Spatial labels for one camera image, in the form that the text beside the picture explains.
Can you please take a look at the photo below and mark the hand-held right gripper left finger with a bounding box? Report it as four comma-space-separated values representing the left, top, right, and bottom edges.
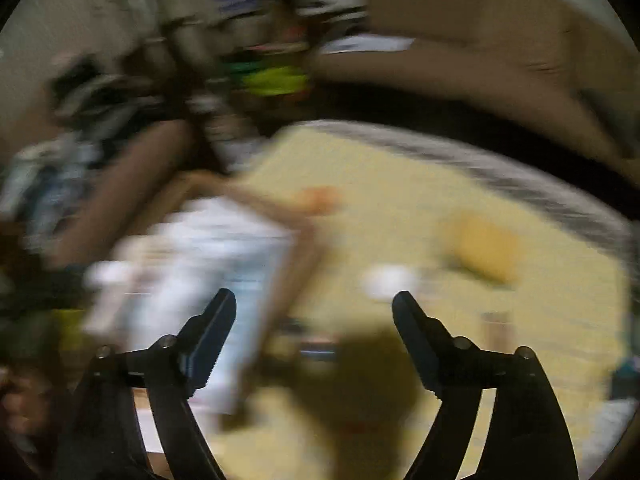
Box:
55, 288, 237, 480

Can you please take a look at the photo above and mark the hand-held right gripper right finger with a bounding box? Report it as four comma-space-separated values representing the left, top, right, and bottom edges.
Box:
391, 290, 579, 480

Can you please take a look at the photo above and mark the yellow sponge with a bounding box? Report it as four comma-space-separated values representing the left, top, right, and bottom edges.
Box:
442, 212, 523, 286

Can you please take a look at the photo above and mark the small white object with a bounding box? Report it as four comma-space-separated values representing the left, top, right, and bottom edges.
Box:
362, 265, 416, 301

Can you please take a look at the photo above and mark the yellow checked tablecloth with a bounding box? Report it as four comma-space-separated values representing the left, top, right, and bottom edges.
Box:
215, 120, 633, 480

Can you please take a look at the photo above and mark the small orange object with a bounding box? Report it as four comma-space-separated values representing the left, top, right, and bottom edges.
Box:
297, 186, 341, 213

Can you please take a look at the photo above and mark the bright green bag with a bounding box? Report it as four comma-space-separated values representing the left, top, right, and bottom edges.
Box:
225, 52, 311, 97

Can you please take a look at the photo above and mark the white paper sheet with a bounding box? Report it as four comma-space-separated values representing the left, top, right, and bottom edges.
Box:
320, 34, 416, 56

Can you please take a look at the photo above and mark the brown sofa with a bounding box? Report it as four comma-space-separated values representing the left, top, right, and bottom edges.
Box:
310, 0, 640, 171

